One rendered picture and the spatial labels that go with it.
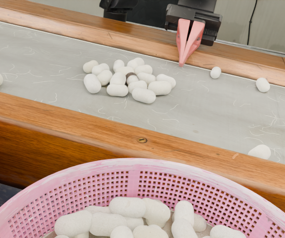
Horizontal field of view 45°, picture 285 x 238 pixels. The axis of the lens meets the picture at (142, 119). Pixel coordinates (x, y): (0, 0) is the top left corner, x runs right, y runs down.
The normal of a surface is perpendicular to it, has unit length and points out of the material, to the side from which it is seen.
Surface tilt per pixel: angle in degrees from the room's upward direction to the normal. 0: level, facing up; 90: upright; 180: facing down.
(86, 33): 45
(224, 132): 0
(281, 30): 90
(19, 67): 0
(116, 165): 75
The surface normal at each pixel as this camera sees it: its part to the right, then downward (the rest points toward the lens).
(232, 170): 0.16, -0.85
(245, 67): -0.04, -0.28
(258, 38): -0.14, 0.48
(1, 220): 0.94, 0.06
